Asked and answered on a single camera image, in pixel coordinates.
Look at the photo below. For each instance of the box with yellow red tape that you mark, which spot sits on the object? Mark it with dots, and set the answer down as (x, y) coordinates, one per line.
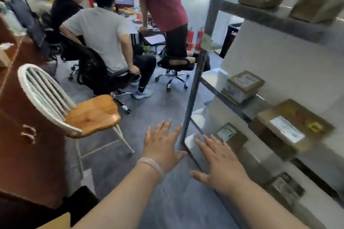
(282, 140)

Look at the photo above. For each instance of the pale green paper label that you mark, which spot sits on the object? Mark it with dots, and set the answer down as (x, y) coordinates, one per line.
(207, 42)

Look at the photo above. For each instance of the person's right hand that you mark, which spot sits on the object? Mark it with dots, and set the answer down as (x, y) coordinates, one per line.
(225, 169)

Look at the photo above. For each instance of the metal shelving rack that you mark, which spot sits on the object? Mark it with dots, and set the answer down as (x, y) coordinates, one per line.
(213, 8)

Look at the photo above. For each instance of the brown wooden cabinet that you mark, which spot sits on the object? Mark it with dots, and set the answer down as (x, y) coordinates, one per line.
(27, 156)

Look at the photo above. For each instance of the small box with handwritten label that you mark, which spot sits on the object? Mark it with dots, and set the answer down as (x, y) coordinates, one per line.
(242, 89)

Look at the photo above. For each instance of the red fire extinguisher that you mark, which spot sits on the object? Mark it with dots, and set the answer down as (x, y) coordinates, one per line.
(190, 41)
(199, 39)

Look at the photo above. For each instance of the person's left hand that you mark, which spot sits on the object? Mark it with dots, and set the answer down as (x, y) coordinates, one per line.
(161, 151)

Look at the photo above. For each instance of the person's left forearm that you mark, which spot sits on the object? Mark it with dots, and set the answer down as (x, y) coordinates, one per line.
(121, 204)

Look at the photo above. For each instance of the white office desk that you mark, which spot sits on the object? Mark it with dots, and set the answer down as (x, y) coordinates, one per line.
(153, 39)

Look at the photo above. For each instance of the black lattice crate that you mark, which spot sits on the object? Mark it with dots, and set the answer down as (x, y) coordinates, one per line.
(229, 41)

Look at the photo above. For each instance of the cardboard box black print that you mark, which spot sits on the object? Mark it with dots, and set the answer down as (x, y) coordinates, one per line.
(56, 222)

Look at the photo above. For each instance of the pile of brown cardboard boxes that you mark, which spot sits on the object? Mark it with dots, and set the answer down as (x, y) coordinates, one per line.
(231, 133)

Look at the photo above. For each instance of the grey mesh office chair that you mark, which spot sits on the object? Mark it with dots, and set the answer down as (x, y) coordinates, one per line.
(29, 27)

